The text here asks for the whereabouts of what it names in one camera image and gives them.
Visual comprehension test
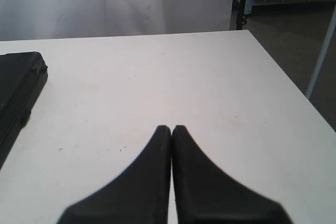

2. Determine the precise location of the white metal frame leg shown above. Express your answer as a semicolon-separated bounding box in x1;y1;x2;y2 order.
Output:
305;8;336;100

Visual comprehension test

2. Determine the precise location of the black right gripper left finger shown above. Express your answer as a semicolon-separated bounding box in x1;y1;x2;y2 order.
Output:
58;125;172;223

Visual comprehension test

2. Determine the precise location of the white cloth backdrop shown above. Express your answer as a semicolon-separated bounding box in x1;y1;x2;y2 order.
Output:
1;0;233;41

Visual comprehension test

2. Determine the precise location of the black plastic tool case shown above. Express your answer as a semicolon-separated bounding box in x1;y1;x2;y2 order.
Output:
1;51;48;166

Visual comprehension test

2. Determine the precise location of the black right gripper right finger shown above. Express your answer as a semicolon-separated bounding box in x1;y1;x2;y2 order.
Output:
172;125;290;223

